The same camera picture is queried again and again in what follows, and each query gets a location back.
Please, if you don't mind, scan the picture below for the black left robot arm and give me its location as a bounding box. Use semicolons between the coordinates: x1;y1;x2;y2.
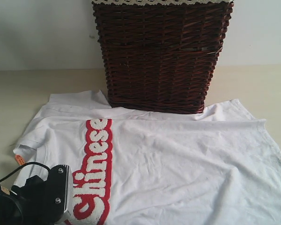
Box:
0;181;62;225

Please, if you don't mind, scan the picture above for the orange shirt neck label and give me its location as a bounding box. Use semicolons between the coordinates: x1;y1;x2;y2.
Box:
15;154;26;166

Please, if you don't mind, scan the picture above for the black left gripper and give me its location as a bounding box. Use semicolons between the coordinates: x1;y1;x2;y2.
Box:
4;185;59;225

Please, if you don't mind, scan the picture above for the dark brown wicker basket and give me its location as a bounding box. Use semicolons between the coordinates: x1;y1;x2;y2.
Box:
92;2;234;114

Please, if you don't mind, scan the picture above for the white t-shirt red lettering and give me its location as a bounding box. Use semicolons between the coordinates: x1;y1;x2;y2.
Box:
14;91;281;225

